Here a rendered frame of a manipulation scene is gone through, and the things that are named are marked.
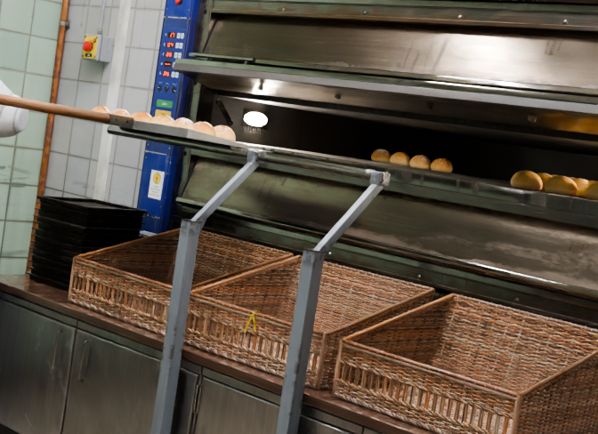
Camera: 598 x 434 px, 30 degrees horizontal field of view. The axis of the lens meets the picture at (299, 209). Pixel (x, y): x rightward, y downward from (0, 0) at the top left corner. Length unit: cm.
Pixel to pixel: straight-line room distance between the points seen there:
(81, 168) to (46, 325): 99
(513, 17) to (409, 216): 67
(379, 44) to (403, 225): 58
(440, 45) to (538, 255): 72
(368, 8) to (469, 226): 79
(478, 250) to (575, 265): 31
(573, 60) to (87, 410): 182
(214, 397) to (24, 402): 93
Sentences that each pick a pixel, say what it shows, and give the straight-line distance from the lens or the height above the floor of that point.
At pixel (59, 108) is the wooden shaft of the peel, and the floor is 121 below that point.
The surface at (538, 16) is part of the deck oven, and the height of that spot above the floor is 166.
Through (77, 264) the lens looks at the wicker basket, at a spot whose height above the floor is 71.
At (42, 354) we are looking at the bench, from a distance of 382.
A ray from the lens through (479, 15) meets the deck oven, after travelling 334.
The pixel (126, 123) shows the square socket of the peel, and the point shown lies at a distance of 347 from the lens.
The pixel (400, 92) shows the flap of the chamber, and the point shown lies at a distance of 327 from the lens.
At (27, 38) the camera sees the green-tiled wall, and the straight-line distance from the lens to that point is 471.
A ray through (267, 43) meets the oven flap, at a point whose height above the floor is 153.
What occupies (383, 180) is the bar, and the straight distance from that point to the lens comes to 299.
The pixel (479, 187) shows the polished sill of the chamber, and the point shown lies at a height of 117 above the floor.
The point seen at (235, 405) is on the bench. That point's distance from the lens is 312.
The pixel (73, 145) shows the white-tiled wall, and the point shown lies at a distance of 466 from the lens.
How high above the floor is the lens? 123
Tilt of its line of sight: 4 degrees down
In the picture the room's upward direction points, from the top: 9 degrees clockwise
